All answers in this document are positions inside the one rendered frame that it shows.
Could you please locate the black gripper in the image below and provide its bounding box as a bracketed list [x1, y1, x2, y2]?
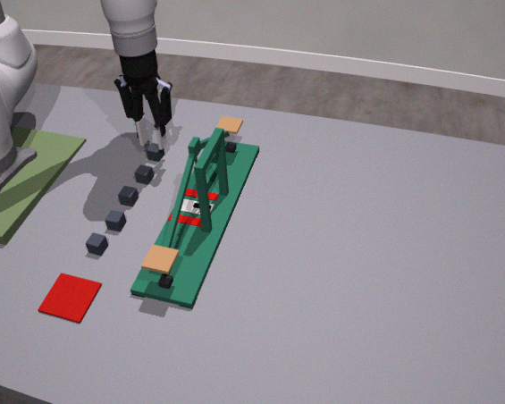
[114, 50, 173, 150]

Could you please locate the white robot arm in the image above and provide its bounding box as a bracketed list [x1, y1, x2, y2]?
[0, 0, 157, 191]

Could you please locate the red flat square plate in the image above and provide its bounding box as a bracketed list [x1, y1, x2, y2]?
[38, 273, 102, 324]

